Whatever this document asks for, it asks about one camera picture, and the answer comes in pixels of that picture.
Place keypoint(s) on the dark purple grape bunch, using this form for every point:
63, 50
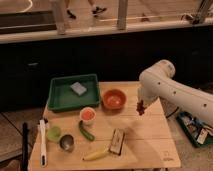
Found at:
140, 108

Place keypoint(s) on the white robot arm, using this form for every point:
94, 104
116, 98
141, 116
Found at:
156, 81

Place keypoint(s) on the red bowl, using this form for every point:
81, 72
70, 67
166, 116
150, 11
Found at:
114, 99

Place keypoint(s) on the grey blue sponge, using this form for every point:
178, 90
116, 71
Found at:
78, 88

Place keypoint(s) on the white cup with orange inside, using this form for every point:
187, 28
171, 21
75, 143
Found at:
87, 115

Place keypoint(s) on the green plastic tray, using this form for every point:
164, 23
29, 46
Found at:
62, 98

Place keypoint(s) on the brown chocolate bar box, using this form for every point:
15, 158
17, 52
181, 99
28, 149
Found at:
117, 141

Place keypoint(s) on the green cucumber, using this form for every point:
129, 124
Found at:
85, 133

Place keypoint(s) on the yellow banana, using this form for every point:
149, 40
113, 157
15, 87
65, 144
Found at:
96, 155

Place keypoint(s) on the small steel cup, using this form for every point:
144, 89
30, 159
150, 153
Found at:
67, 143

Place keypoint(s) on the light green cup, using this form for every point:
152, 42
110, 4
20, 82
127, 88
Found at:
54, 134

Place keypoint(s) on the green bin with items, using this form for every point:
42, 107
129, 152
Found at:
192, 128

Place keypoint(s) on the black pole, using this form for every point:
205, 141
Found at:
24, 147

